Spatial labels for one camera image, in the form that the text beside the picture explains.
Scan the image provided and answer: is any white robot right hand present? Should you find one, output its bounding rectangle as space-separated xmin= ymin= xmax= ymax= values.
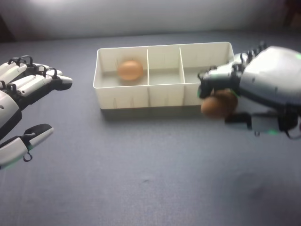
xmin=197 ymin=41 xmax=301 ymax=140

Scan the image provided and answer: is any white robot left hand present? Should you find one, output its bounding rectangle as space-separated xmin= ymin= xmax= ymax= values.
xmin=0 ymin=55 xmax=73 ymax=170

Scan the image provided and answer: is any brown egg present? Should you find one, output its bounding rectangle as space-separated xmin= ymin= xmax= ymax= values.
xmin=117 ymin=60 xmax=143 ymax=81
xmin=201 ymin=90 xmax=239 ymax=120

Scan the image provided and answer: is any white three-compartment tray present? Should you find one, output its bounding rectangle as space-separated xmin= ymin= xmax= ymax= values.
xmin=93 ymin=41 xmax=236 ymax=111

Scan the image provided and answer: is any grey table cloth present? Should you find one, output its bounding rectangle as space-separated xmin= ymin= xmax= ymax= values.
xmin=0 ymin=29 xmax=301 ymax=226

